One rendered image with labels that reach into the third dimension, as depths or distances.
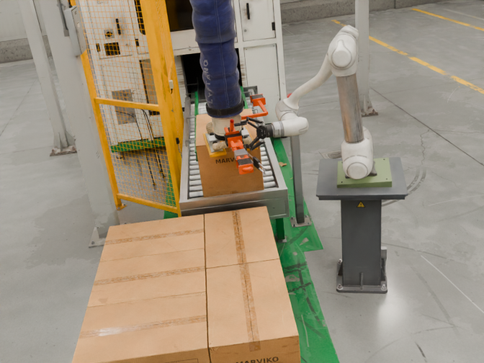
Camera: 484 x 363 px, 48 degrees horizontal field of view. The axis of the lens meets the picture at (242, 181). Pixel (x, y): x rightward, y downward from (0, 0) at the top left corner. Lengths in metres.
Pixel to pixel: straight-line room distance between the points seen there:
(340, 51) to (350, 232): 1.17
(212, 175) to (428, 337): 1.59
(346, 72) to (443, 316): 1.55
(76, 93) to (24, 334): 1.64
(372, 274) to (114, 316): 1.63
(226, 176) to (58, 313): 1.42
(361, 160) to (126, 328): 1.44
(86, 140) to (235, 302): 1.97
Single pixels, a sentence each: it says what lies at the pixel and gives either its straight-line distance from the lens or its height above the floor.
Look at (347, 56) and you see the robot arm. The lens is 2.74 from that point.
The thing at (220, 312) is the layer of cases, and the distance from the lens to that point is 2.65.
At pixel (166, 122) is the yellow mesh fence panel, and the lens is 4.09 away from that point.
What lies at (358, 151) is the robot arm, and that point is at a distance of 2.95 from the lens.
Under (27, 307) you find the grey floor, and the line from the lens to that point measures 4.02.
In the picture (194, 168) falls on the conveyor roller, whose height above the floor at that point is 0.53.
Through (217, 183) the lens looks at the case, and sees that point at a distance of 3.52.
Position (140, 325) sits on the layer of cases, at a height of 0.54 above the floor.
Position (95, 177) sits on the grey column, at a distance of 4.27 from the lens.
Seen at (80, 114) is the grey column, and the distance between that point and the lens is 4.10.
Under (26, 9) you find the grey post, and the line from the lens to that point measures 6.22.
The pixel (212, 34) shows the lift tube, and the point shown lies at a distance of 3.07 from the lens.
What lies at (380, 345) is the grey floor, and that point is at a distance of 3.24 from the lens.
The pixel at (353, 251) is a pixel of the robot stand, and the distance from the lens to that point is 3.45.
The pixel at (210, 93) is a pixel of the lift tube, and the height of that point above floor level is 1.30.
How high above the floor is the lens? 2.21
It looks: 26 degrees down
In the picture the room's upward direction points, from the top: 7 degrees counter-clockwise
